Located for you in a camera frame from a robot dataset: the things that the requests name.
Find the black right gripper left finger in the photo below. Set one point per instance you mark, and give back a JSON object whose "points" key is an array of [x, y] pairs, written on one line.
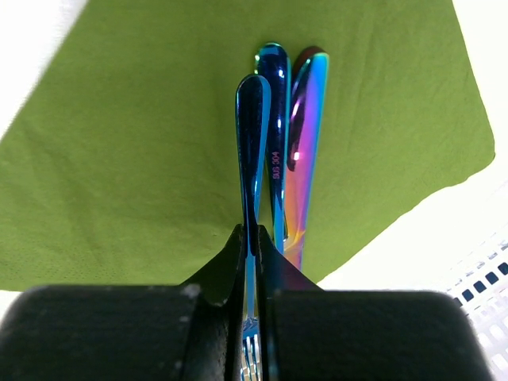
{"points": [[190, 331]]}

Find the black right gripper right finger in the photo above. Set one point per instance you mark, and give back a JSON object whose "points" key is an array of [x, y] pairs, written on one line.
{"points": [[311, 334]]}

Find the green paper napkin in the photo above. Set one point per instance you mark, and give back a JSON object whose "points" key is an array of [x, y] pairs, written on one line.
{"points": [[122, 165]]}

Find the iridescent blue fork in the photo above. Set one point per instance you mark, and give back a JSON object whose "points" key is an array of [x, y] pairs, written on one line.
{"points": [[253, 99]]}

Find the white plastic basket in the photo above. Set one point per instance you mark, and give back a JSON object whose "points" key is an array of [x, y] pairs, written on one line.
{"points": [[480, 289]]}

